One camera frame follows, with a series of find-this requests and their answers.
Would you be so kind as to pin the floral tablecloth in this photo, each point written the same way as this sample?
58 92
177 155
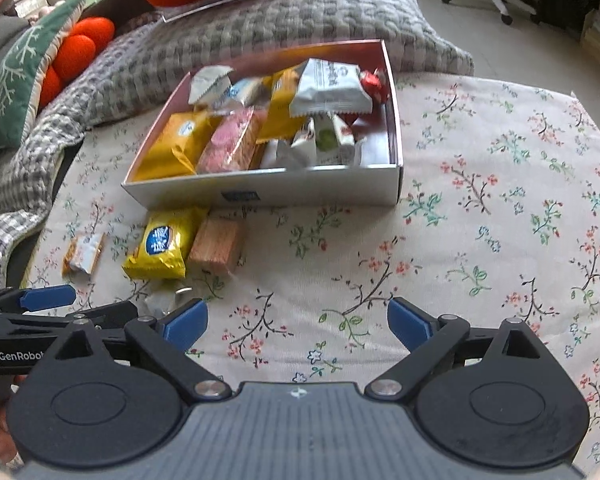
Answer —
480 210

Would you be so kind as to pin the small orange white packet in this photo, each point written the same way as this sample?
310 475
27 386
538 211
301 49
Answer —
82 252

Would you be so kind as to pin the yellow snack packet blue label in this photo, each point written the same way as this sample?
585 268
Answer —
157 245
175 145

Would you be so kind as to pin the green pillow white branch print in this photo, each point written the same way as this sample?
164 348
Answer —
20 70

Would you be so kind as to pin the person's left hand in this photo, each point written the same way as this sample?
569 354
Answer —
0 435

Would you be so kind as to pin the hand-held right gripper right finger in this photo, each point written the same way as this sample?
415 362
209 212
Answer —
407 322

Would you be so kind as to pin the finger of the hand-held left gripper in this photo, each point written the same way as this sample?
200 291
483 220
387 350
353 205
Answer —
25 322
47 296

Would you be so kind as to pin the small orange pumpkin cushion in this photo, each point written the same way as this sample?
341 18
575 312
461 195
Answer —
80 45

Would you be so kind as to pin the red candy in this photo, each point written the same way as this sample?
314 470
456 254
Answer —
375 85

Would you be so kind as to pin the large white snack packet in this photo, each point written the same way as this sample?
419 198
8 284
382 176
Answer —
330 87

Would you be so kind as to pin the plain white snack packet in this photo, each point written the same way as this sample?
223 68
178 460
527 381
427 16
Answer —
280 155

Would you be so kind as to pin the white triangular snack packet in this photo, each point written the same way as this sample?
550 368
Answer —
207 82

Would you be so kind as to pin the pink cardboard box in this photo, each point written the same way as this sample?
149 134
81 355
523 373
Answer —
330 185

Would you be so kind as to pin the clear candy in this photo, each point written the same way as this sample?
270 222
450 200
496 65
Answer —
162 302

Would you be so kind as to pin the pink wafer packet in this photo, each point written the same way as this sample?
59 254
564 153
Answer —
230 140

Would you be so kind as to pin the white blue snack packet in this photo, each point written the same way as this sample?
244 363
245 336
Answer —
242 91

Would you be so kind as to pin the orange wafer packet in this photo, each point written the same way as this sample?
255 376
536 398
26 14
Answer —
217 245

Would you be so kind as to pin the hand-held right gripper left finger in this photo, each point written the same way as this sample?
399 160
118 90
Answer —
187 320

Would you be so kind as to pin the large yellow snack packet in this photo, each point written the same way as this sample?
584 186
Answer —
282 105

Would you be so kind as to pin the white nut-print snack packet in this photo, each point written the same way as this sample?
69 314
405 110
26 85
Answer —
325 137

